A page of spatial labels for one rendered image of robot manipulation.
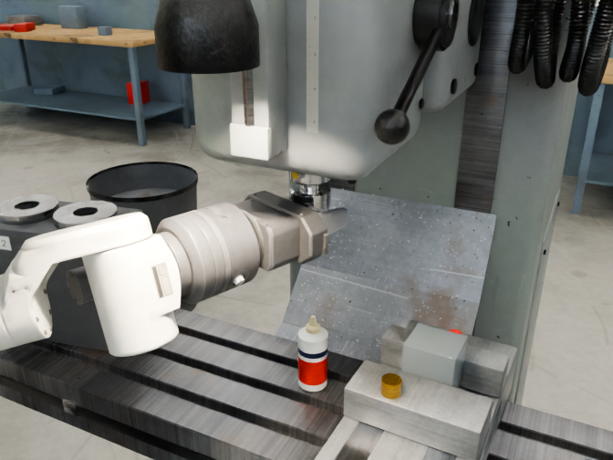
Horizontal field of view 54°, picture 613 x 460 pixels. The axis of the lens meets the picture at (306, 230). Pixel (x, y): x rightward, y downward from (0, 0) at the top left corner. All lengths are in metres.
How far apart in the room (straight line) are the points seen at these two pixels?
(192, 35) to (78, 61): 6.53
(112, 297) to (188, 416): 0.32
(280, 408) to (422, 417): 0.23
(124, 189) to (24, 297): 2.42
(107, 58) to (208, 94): 6.05
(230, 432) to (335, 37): 0.50
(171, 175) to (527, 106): 2.17
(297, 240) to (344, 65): 0.20
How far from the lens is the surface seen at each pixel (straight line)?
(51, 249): 0.55
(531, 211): 1.02
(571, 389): 2.60
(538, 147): 0.99
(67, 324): 0.99
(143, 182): 2.98
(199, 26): 0.41
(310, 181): 0.66
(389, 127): 0.51
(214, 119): 0.62
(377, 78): 0.55
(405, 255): 1.05
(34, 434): 2.41
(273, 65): 0.54
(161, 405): 0.86
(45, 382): 0.97
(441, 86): 0.72
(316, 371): 0.84
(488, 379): 0.76
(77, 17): 6.39
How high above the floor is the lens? 1.51
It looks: 24 degrees down
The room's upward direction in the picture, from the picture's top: straight up
